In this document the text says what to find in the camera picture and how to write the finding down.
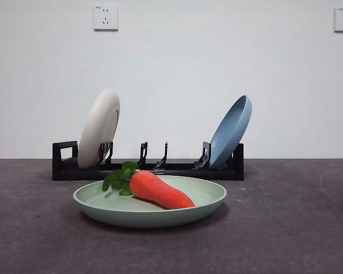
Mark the orange carrot with green leaves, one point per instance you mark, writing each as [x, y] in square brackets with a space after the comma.
[157, 189]

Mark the green plate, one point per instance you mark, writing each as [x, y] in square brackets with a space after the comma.
[148, 217]

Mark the black plate rack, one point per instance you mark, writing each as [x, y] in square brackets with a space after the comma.
[174, 172]

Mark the blue plate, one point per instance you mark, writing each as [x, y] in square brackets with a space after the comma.
[231, 131]

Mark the white plate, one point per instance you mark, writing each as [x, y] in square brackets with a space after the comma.
[97, 128]

